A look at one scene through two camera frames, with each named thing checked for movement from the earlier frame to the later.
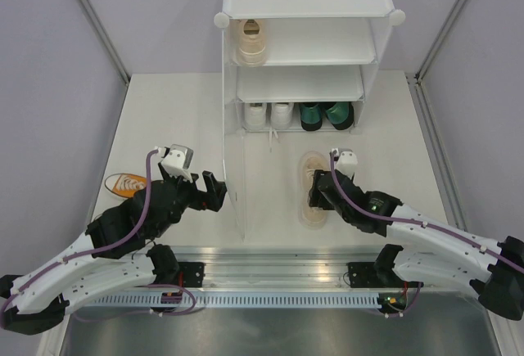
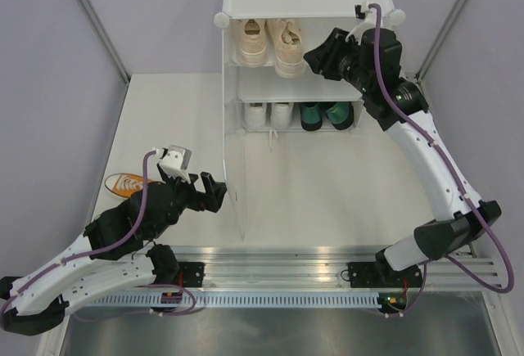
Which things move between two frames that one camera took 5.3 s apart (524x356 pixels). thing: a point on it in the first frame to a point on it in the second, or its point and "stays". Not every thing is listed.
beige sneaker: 252,47 stays
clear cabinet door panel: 233,160 stays
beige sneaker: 310,162 to 286,35
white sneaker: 281,118 stays
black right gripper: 313,196 to 322,60
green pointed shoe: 341,115 stays
